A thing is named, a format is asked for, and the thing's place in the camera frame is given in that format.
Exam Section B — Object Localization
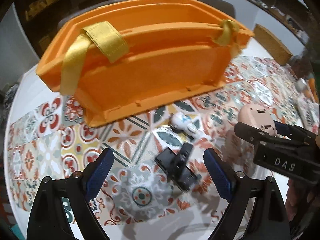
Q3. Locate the yellow fabric strap handle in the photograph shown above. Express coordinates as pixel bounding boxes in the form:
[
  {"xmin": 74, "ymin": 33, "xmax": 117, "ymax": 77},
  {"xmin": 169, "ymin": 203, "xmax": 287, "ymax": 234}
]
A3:
[{"xmin": 60, "ymin": 19, "xmax": 240, "ymax": 96}]

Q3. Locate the right hand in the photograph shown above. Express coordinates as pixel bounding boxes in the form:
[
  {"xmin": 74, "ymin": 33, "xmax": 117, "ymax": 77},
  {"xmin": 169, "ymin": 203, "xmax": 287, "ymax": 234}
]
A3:
[{"xmin": 285, "ymin": 178, "xmax": 319, "ymax": 238}]

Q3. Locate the woven wicker box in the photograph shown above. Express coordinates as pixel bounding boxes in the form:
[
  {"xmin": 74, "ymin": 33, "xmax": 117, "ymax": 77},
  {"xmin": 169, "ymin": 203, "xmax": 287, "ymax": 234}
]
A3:
[{"xmin": 253, "ymin": 24, "xmax": 293, "ymax": 66}]

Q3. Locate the patterned tile table runner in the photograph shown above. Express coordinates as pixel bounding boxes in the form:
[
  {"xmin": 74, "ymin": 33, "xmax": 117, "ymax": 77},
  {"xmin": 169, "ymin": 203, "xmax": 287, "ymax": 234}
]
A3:
[{"xmin": 7, "ymin": 56, "xmax": 319, "ymax": 226}]

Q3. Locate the grey chair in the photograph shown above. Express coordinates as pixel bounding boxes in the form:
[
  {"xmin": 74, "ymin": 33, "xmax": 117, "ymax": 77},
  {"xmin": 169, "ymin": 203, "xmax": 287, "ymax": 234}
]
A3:
[
  {"xmin": 57, "ymin": 0, "xmax": 131, "ymax": 30},
  {"xmin": 197, "ymin": 0, "xmax": 236, "ymax": 18}
]

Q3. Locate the black folding clip mount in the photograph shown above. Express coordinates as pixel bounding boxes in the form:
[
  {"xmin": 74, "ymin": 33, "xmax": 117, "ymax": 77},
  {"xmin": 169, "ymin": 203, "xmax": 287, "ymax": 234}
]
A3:
[{"xmin": 155, "ymin": 142, "xmax": 202, "ymax": 191}]

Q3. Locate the peach round plastic gadget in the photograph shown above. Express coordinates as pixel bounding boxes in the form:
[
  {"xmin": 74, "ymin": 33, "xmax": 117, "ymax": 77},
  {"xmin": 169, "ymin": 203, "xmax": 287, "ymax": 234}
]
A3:
[{"xmin": 238, "ymin": 103, "xmax": 277, "ymax": 136}]

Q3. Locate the small white blue figurine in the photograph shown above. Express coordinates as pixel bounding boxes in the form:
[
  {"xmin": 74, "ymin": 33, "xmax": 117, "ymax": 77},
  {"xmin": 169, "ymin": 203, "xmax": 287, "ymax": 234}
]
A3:
[{"xmin": 170, "ymin": 112, "xmax": 200, "ymax": 139}]

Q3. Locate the orange plastic storage box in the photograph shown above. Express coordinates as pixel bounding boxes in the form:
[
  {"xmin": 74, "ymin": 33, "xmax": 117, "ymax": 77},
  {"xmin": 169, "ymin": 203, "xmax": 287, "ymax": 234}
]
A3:
[{"xmin": 36, "ymin": 0, "xmax": 253, "ymax": 127}]

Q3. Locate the grey chair right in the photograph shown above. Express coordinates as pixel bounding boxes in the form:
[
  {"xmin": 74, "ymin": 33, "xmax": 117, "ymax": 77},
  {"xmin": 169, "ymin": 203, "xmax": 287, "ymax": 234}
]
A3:
[{"xmin": 197, "ymin": 0, "xmax": 236, "ymax": 18}]

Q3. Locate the grey chair left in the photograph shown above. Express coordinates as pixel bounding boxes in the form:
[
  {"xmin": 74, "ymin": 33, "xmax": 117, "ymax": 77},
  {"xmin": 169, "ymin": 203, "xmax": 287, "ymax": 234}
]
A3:
[{"xmin": 57, "ymin": 0, "xmax": 131, "ymax": 30}]

